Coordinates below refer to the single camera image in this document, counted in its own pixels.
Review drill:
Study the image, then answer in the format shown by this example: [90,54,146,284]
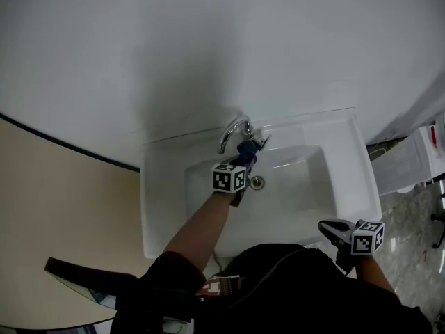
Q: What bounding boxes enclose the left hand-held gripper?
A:
[212,154,252,209]

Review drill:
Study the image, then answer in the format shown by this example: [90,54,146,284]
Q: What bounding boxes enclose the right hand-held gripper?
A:
[318,219,386,275]

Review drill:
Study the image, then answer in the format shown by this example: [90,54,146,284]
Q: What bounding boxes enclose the dark blue cloth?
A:
[236,140,260,173]

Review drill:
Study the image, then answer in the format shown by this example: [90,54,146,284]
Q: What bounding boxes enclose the chrome sink faucet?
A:
[218,114,273,155]

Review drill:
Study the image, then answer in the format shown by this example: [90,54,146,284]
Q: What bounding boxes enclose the person's right forearm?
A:
[355,253,398,296]

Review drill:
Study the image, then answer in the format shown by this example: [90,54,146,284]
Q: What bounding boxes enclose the person's left forearm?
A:
[162,190,232,278]

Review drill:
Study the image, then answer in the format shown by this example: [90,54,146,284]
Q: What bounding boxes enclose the white ceramic sink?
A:
[140,106,383,260]

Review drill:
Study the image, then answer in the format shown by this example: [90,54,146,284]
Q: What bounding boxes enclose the person's black clothing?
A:
[113,243,433,334]

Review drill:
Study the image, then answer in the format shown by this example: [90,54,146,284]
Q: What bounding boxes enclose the red and white patterned box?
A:
[195,274,241,301]

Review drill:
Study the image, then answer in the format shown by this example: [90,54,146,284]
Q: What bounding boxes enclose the beige round table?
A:
[0,113,142,333]

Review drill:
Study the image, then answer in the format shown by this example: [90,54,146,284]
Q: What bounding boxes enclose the dark strap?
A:
[44,256,140,304]

